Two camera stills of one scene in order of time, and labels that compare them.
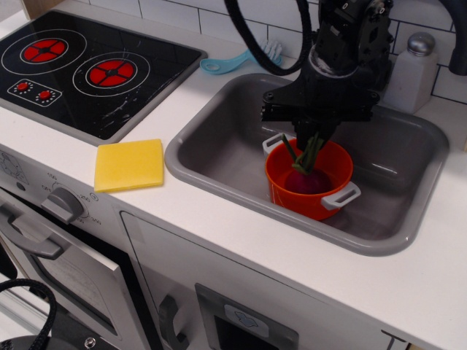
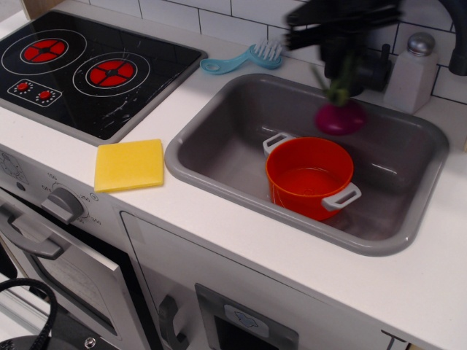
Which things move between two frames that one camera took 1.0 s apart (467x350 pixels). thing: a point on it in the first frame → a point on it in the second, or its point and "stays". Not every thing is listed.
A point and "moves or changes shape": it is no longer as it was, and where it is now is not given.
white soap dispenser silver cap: x=411 y=77 stays
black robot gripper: x=320 y=97 → x=346 y=25
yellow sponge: x=128 y=165 stays
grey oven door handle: x=37 y=239 stays
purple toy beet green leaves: x=303 y=180 moves or changes shape
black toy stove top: x=88 y=78 stays
